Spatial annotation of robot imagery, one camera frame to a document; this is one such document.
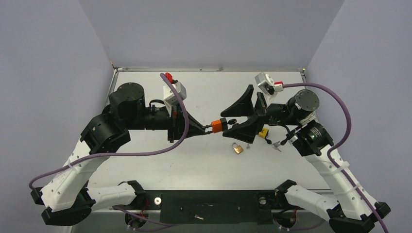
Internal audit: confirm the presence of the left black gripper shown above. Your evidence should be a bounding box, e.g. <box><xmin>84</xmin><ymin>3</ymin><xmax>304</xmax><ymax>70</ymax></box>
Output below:
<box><xmin>125</xmin><ymin>100</ymin><xmax>206</xmax><ymax>143</ymax></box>

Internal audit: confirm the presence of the black headed padlock key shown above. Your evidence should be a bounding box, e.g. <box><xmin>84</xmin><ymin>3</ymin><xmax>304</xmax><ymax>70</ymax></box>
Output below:
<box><xmin>227</xmin><ymin>119</ymin><xmax>237</xmax><ymax>125</ymax></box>

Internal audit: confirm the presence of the yellow padlock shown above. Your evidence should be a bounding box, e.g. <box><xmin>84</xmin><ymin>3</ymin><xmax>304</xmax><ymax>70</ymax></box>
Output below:
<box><xmin>257</xmin><ymin>128</ymin><xmax>272</xmax><ymax>144</ymax></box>

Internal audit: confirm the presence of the orange padlock with key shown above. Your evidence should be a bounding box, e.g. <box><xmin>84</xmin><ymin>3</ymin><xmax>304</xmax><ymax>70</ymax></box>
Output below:
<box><xmin>205</xmin><ymin>117</ymin><xmax>228</xmax><ymax>133</ymax></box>

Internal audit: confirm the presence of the brass padlock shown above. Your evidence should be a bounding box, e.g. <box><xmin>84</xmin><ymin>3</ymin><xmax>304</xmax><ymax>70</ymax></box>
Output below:
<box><xmin>231</xmin><ymin>143</ymin><xmax>244</xmax><ymax>154</ymax></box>

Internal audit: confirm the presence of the silver key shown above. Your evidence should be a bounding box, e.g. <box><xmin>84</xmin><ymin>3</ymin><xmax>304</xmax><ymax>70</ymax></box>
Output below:
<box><xmin>272</xmin><ymin>141</ymin><xmax>281</xmax><ymax>152</ymax></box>

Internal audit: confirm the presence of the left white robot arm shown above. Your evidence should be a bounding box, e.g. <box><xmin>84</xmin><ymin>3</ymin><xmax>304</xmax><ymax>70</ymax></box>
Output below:
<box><xmin>31</xmin><ymin>83</ymin><xmax>206</xmax><ymax>226</ymax></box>

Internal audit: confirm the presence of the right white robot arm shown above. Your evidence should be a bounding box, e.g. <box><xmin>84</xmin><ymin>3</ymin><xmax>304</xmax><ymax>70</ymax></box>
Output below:
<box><xmin>221</xmin><ymin>82</ymin><xmax>391</xmax><ymax>233</ymax></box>

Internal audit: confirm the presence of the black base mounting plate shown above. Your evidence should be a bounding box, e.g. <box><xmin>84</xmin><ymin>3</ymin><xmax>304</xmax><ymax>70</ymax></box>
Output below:
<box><xmin>113</xmin><ymin>189</ymin><xmax>307</xmax><ymax>225</ymax></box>

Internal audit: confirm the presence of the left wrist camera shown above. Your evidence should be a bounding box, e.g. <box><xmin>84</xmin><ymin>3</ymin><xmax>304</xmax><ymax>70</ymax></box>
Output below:
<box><xmin>162</xmin><ymin>72</ymin><xmax>188</xmax><ymax>107</ymax></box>

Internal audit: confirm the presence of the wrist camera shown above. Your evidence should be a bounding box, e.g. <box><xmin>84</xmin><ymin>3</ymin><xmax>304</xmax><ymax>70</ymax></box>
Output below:
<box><xmin>162</xmin><ymin>72</ymin><xmax>188</xmax><ymax>107</ymax></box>
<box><xmin>255</xmin><ymin>72</ymin><xmax>284</xmax><ymax>104</ymax></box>

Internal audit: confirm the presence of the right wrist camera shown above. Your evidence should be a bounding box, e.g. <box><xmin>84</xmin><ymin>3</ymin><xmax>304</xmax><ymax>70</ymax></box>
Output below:
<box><xmin>255</xmin><ymin>72</ymin><xmax>284</xmax><ymax>104</ymax></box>

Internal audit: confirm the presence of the aluminium frame rail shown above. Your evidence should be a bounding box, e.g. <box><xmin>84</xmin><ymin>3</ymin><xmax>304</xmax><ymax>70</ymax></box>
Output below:
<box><xmin>103</xmin><ymin>190</ymin><xmax>303</xmax><ymax>215</ymax></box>

